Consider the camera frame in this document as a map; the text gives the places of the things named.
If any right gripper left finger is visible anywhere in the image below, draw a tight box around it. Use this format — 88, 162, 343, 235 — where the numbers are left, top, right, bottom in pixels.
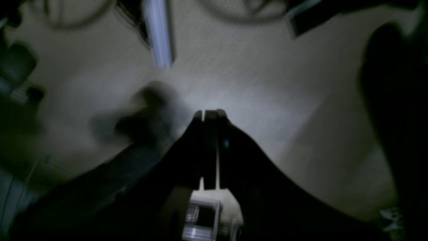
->
10, 110, 218, 241

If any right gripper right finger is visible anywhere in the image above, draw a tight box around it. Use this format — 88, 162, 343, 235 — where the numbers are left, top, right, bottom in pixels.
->
217, 109, 390, 241

